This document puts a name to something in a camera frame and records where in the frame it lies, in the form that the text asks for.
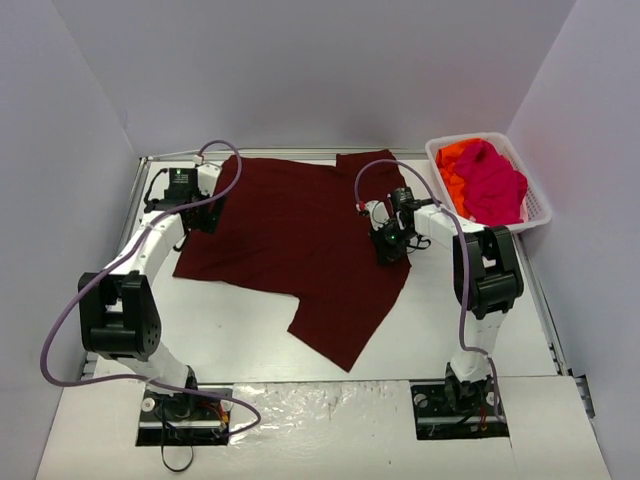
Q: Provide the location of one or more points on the maroon t shirt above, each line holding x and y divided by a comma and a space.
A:
292, 228

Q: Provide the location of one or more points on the orange t shirt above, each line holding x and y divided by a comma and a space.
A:
445, 160

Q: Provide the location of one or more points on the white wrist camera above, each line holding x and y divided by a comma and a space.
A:
207, 175
376, 211

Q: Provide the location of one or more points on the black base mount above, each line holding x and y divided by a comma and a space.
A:
177, 421
437, 419

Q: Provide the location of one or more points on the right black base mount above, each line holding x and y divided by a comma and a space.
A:
437, 419

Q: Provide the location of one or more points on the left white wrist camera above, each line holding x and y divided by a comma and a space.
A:
207, 175

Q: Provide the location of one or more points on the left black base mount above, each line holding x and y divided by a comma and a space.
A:
177, 421

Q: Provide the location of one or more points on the white plastic basket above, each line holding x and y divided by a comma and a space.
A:
535, 207

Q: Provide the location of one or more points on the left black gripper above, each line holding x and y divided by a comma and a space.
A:
206, 217

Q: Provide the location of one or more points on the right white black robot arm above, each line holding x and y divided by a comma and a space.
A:
487, 278

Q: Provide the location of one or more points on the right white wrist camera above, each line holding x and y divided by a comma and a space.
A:
376, 211

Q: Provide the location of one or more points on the pink t shirt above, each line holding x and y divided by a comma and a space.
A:
493, 191

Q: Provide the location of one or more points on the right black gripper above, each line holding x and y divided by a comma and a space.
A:
385, 248

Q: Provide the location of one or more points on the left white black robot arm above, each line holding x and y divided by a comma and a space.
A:
118, 314

